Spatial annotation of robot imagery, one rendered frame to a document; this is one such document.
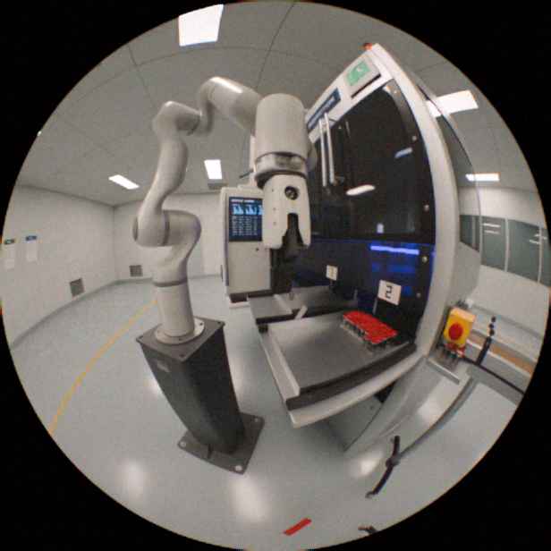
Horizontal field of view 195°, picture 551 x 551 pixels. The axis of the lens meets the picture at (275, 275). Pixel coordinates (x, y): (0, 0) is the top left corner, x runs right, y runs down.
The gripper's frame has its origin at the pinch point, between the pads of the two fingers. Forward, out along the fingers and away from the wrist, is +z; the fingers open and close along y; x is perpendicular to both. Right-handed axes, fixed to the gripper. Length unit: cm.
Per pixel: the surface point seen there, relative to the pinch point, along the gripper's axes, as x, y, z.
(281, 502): 4, -24, 110
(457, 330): -35.8, -18.5, 9.8
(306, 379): -5.6, -1.8, 22.1
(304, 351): -9.4, 7.7, 22.1
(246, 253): -2, 88, 2
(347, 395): -11.4, -9.2, 22.3
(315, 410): -4.0, -9.5, 22.3
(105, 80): 152, 54, -185
